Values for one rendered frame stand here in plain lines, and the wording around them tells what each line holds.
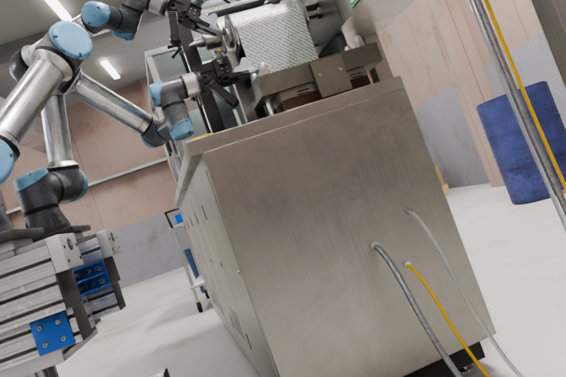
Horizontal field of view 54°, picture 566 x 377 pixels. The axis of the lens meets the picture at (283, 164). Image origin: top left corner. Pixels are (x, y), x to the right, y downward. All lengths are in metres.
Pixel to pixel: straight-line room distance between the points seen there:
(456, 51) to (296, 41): 4.76
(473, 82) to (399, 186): 4.98
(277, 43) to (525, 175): 3.13
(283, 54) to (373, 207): 0.62
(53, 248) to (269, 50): 0.92
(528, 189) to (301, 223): 3.34
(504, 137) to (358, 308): 3.27
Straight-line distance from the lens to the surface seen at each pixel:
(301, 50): 1.91
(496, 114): 4.69
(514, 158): 4.69
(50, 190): 2.06
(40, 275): 1.49
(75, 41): 1.64
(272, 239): 1.51
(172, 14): 1.94
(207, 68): 1.82
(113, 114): 1.82
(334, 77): 1.67
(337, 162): 1.57
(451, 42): 6.58
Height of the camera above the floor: 0.67
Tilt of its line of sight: 3 degrees up
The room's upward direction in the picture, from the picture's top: 20 degrees counter-clockwise
